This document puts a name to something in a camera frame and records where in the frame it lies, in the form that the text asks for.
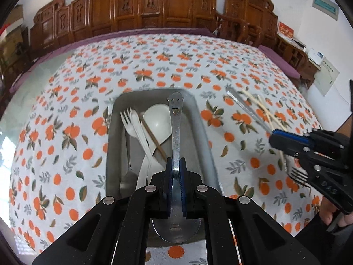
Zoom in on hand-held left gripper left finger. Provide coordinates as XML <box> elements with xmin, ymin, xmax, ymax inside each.
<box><xmin>31</xmin><ymin>157</ymin><xmax>174</xmax><ymax>265</ymax></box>

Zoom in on long purple seat cushion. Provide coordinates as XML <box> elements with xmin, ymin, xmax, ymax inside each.
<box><xmin>9</xmin><ymin>27</ymin><xmax>216</xmax><ymax>95</ymax></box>

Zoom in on long carved wooden sofa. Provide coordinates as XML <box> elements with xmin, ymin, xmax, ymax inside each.
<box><xmin>29</xmin><ymin>0</ymin><xmax>219</xmax><ymax>53</ymax></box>

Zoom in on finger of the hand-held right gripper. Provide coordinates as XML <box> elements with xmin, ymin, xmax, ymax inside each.
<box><xmin>271</xmin><ymin>128</ymin><xmax>314</xmax><ymax>148</ymax></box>
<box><xmin>269</xmin><ymin>134</ymin><xmax>307</xmax><ymax>158</ymax></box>

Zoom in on metal fork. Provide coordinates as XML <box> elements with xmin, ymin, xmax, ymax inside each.
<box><xmin>225</xmin><ymin>87</ymin><xmax>310</xmax><ymax>183</ymax></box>

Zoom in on white box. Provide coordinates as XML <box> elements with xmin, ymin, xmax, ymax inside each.
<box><xmin>307</xmin><ymin>48</ymin><xmax>325</xmax><ymax>67</ymax></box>

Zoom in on grey metal tray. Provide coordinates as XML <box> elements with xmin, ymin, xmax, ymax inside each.
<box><xmin>105</xmin><ymin>87</ymin><xmax>223</xmax><ymax>248</ymax></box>

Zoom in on small white plastic spoon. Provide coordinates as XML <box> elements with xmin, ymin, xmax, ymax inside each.
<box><xmin>129</xmin><ymin>110</ymin><xmax>155</xmax><ymax>172</ymax></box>

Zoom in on person's right hand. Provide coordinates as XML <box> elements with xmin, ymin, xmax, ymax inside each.
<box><xmin>319</xmin><ymin>196</ymin><xmax>353</xmax><ymax>228</ymax></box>

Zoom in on red sign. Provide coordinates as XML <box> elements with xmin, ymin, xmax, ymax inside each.
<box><xmin>278</xmin><ymin>21</ymin><xmax>294</xmax><ymax>39</ymax></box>

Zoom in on white plastic fork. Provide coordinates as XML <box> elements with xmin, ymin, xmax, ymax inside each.
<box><xmin>120</xmin><ymin>108</ymin><xmax>151</xmax><ymax>169</ymax></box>

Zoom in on smiley-handle metal spoon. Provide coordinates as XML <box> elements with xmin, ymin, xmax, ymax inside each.
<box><xmin>152</xmin><ymin>91</ymin><xmax>202</xmax><ymax>244</ymax></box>

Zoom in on grey wall panel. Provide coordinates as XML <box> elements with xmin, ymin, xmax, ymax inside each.
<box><xmin>314</xmin><ymin>56</ymin><xmax>340</xmax><ymax>96</ymax></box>

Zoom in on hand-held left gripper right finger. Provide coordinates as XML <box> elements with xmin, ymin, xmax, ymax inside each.
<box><xmin>179</xmin><ymin>157</ymin><xmax>322</xmax><ymax>265</ymax></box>

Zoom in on orange-print white tablecloth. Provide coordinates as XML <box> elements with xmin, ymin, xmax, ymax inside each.
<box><xmin>8</xmin><ymin>31</ymin><xmax>324</xmax><ymax>265</ymax></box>

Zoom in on framed wall picture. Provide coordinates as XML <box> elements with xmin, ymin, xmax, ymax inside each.
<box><xmin>311</xmin><ymin>0</ymin><xmax>340</xmax><ymax>21</ymax></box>

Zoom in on dark brown chopstick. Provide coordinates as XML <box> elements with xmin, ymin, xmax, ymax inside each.
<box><xmin>141</xmin><ymin>119</ymin><xmax>168</xmax><ymax>162</ymax></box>

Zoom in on cardboard box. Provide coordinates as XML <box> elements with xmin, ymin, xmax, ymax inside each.
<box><xmin>4</xmin><ymin>5</ymin><xmax>24</xmax><ymax>30</ymax></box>

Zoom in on large white plastic spoon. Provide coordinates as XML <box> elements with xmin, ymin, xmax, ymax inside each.
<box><xmin>136</xmin><ymin>103</ymin><xmax>174</xmax><ymax>192</ymax></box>

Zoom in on carved wooden side table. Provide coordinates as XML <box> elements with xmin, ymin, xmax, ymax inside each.
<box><xmin>276</xmin><ymin>32</ymin><xmax>321</xmax><ymax>89</ymax></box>

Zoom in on carved wooden armchair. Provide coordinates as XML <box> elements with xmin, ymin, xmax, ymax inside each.
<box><xmin>215</xmin><ymin>0</ymin><xmax>280</xmax><ymax>48</ymax></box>

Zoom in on dark wooden furniture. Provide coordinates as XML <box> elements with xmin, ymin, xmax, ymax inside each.
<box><xmin>0</xmin><ymin>26</ymin><xmax>31</xmax><ymax>73</ymax></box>

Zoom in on short purple seat cushion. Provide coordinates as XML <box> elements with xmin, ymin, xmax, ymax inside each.
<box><xmin>257</xmin><ymin>45</ymin><xmax>301</xmax><ymax>80</ymax></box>

